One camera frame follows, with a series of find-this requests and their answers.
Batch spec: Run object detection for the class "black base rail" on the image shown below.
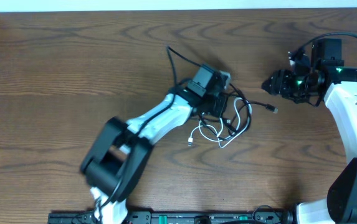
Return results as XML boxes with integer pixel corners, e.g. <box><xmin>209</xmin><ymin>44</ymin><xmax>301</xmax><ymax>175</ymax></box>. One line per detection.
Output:
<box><xmin>47</xmin><ymin>209</ymin><xmax>293</xmax><ymax>224</ymax></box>

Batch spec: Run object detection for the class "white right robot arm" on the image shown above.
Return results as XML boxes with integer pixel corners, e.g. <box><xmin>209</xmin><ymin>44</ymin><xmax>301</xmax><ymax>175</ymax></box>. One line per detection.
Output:
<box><xmin>262</xmin><ymin>33</ymin><xmax>357</xmax><ymax>223</ymax></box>

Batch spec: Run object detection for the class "white USB cable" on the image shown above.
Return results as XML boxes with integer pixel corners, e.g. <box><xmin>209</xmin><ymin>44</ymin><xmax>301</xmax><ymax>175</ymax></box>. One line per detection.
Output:
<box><xmin>187</xmin><ymin>96</ymin><xmax>253</xmax><ymax>149</ymax></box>

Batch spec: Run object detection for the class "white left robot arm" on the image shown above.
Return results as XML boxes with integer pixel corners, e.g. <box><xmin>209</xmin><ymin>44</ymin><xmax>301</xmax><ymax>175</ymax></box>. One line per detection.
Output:
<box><xmin>80</xmin><ymin>64</ymin><xmax>231</xmax><ymax>223</ymax></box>

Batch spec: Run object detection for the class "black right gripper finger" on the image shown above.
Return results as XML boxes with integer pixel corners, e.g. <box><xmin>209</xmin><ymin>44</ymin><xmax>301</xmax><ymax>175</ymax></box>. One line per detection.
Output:
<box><xmin>262</xmin><ymin>70</ymin><xmax>280</xmax><ymax>86</ymax></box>
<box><xmin>261</xmin><ymin>83</ymin><xmax>278</xmax><ymax>95</ymax></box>

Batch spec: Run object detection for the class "black USB cable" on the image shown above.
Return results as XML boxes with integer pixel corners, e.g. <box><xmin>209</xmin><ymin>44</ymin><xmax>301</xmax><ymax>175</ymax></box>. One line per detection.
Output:
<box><xmin>196</xmin><ymin>82</ymin><xmax>278</xmax><ymax>141</ymax></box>

